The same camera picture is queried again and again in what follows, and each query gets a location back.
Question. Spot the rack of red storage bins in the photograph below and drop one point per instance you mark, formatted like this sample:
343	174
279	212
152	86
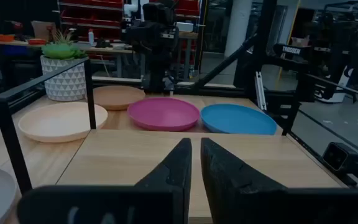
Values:
89	18

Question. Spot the wooden workbench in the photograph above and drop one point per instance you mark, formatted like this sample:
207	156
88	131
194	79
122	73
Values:
17	43

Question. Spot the white round pillar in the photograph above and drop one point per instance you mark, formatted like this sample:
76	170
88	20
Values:
238	28

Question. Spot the white bottle with red cap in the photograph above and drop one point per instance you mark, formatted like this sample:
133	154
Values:
91	38

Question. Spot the orange bin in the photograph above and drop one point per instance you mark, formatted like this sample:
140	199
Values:
5	37

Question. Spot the black Trossen-labelled background robot arm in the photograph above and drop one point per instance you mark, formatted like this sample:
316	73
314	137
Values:
291	51

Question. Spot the blue plate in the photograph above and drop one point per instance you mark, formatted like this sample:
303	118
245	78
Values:
236	119

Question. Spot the cardboard box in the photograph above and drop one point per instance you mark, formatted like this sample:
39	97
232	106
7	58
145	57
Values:
300	42

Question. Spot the small black table-level camera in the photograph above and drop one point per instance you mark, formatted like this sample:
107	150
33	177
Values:
337	157

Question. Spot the white triangle-patterned plant pot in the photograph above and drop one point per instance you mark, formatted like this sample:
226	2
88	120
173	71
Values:
67	88

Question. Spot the blue bin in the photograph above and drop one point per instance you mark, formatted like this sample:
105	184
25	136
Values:
20	50

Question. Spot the black aluminium rig frame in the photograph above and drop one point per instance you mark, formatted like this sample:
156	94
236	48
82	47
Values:
264	46

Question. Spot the brown paper bag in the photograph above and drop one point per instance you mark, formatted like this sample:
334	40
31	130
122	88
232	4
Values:
42	29

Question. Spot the white floor machine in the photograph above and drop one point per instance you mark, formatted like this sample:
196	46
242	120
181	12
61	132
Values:
337	90

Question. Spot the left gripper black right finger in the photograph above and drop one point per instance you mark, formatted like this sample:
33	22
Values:
222	180

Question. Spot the cream plate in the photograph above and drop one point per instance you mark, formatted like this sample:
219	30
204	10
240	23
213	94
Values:
51	121

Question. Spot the red-orange shallow tray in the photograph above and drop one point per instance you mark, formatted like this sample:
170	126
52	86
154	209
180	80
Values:
37	41

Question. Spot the green succulent plant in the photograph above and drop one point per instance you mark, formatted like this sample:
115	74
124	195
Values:
59	51

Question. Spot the terracotta brown plate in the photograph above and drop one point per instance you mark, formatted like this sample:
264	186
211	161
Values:
118	96

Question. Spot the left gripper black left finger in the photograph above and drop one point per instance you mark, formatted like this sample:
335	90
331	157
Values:
179	174

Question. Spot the magenta plate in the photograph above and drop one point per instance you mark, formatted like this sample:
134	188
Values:
163	113

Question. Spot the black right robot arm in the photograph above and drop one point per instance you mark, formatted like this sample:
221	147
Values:
158	71

